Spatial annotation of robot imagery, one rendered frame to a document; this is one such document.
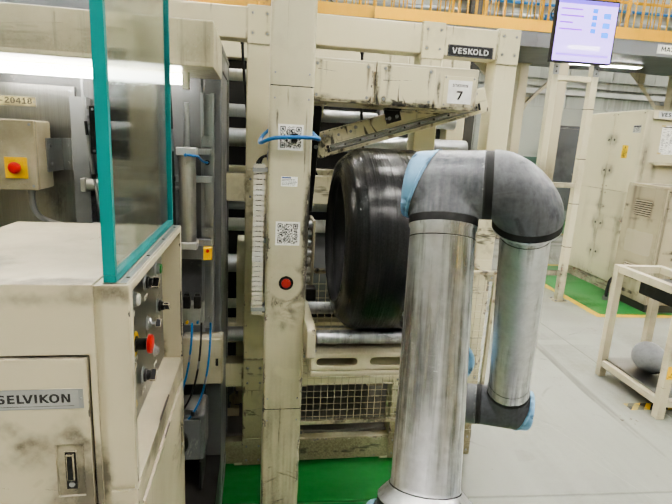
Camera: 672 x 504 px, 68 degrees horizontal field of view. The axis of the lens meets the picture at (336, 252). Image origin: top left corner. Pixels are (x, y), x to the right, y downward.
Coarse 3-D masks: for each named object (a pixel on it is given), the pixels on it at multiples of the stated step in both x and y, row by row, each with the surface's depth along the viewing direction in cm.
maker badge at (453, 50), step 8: (448, 48) 204; (456, 48) 204; (464, 48) 205; (472, 48) 205; (480, 48) 206; (488, 48) 206; (456, 56) 205; (464, 56) 205; (472, 56) 206; (480, 56) 206; (488, 56) 207
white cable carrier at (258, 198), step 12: (264, 180) 151; (264, 192) 150; (252, 240) 153; (264, 240) 155; (252, 252) 154; (252, 264) 154; (252, 276) 157; (252, 288) 156; (252, 300) 159; (252, 312) 158
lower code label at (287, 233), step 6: (276, 222) 151; (282, 222) 152; (288, 222) 152; (294, 222) 152; (276, 228) 152; (282, 228) 152; (288, 228) 152; (294, 228) 153; (276, 234) 152; (282, 234) 152; (288, 234) 153; (294, 234) 153; (276, 240) 153; (282, 240) 153; (288, 240) 153; (294, 240) 153
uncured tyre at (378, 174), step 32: (352, 160) 150; (384, 160) 147; (352, 192) 142; (384, 192) 139; (352, 224) 139; (384, 224) 136; (352, 256) 139; (384, 256) 136; (352, 288) 142; (384, 288) 140; (352, 320) 151; (384, 320) 150
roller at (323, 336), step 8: (320, 336) 154; (328, 336) 154; (336, 336) 155; (344, 336) 155; (352, 336) 156; (360, 336) 156; (368, 336) 156; (376, 336) 157; (384, 336) 157; (392, 336) 158; (400, 336) 158
